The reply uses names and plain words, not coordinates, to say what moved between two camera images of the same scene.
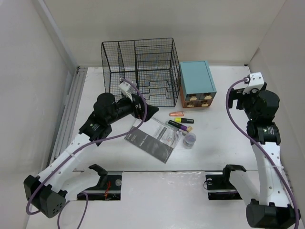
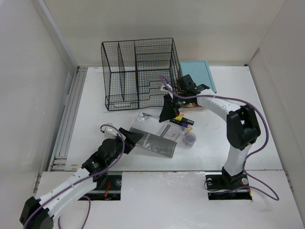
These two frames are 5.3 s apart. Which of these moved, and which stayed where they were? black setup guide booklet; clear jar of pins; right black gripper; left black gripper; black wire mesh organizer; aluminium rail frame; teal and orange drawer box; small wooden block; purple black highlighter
Moved: purple black highlighter; right black gripper; left black gripper; black setup guide booklet
Stayed: aluminium rail frame; clear jar of pins; teal and orange drawer box; small wooden block; black wire mesh organizer
